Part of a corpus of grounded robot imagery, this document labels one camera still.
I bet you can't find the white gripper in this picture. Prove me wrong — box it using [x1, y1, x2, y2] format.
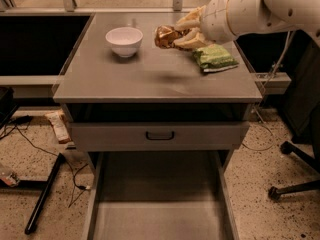
[173, 0, 237, 49]

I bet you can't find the crushed orange can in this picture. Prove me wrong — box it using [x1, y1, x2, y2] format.
[154, 25, 187, 49]

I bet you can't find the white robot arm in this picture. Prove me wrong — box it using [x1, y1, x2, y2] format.
[174, 0, 320, 49]

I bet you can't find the grey cabinet counter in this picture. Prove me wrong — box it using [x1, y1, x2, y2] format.
[54, 12, 261, 103]

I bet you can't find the grey upper drawer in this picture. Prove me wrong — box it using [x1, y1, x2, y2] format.
[69, 122, 249, 152]

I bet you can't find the open grey lower drawer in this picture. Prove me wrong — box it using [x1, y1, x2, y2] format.
[81, 151, 240, 240]

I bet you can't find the green chip bag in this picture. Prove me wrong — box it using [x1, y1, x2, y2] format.
[193, 44, 239, 73]

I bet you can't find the white ceramic bowl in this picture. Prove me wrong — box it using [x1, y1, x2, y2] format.
[105, 27, 143, 58]

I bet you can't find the black office chair base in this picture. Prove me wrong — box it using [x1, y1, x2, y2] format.
[267, 141, 320, 202]

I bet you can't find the snack wrapper on floor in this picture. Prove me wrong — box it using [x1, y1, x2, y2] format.
[45, 110, 71, 144]

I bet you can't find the black floor stand bar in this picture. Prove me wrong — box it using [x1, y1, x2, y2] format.
[24, 154, 65, 235]

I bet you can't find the black box at left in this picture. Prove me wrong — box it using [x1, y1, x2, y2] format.
[0, 87, 18, 129]

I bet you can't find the plastic bottle on floor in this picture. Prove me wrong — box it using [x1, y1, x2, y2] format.
[0, 164, 20, 187]

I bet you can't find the black drawer handle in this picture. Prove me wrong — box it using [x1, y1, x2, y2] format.
[145, 131, 175, 141]

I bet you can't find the black cable on floor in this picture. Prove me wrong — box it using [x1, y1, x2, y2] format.
[0, 117, 92, 208]

